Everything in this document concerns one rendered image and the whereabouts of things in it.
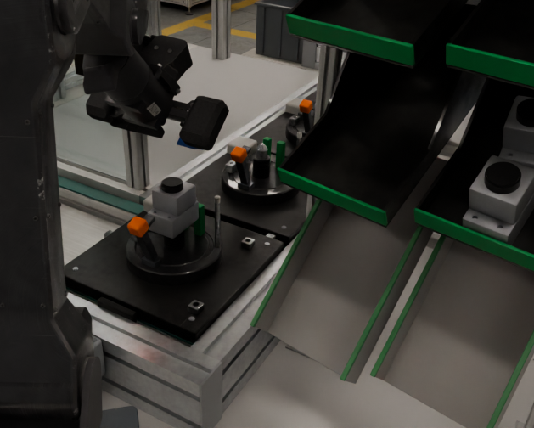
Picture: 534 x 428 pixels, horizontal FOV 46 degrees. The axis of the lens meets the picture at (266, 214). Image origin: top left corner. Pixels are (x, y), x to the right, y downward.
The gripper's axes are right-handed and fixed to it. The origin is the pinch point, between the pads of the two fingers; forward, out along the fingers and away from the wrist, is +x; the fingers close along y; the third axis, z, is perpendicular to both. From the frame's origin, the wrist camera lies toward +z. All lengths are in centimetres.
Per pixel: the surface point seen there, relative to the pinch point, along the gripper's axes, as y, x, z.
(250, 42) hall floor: 201, 336, 209
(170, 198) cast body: -1.0, 5.2, -7.8
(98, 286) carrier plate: 5.0, 7.4, -22.2
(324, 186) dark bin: -25.7, -8.9, -4.8
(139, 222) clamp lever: -0.2, 2.1, -12.7
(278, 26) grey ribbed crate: 79, 152, 113
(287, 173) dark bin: -21.2, -8.4, -4.4
